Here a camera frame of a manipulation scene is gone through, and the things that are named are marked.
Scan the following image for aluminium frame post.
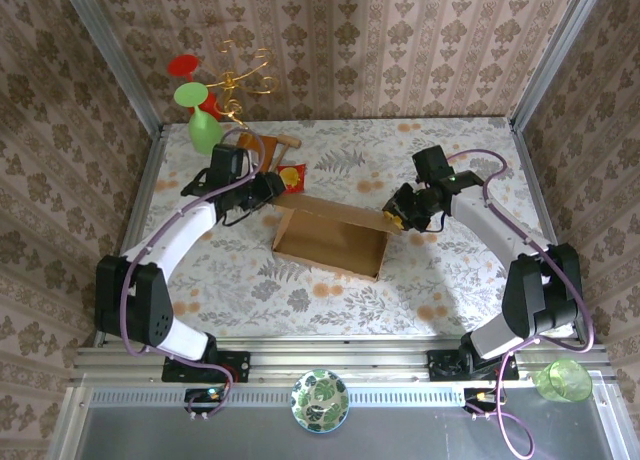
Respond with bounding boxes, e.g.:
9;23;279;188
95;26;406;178
56;0;164;131
509;0;604;131

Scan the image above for aluminium side rail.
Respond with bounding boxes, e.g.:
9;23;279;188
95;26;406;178
93;123;167;347
508;119;590;345

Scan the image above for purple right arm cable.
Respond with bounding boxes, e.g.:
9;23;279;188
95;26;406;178
447;148;596;459

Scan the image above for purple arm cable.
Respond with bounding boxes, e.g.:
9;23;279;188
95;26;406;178
119;127;266;421
447;148;596;459

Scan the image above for small wooden mallet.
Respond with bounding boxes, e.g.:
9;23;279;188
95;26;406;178
269;134;303;174

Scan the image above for clear green plastic cup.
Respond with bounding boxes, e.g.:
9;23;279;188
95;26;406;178
534;358;595;404

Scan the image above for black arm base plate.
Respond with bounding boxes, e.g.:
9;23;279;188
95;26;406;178
160;349;251;384
427;348;519;381

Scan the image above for slotted grey cable duct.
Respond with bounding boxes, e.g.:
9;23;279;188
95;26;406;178
84;383;604;409

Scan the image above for gold wire stand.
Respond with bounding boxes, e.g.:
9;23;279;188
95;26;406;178
202;39;279;136

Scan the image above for aluminium front rail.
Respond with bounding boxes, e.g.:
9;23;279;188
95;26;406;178
72;335;614;384

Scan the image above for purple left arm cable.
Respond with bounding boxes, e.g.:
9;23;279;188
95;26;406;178
119;127;266;421

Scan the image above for brown cardboard box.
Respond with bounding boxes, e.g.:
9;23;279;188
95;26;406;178
271;194;401;283

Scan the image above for brown wooden board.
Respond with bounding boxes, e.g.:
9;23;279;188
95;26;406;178
234;132;279;174

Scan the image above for black connector board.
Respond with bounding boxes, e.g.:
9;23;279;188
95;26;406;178
183;387;227;415
462;387;507;415

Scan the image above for floral patterned table cover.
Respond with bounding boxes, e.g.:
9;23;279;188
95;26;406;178
117;117;576;339

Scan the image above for leaf pattern bowl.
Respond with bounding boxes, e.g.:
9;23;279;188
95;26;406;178
291;369;351;435

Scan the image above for red snack packet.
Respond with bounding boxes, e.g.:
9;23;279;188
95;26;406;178
276;163;307;196

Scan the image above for green plastic wine glass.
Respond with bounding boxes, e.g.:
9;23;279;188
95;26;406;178
173;82;226;156

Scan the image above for red plastic wine glass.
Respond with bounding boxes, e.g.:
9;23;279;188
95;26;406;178
167;54;221;119

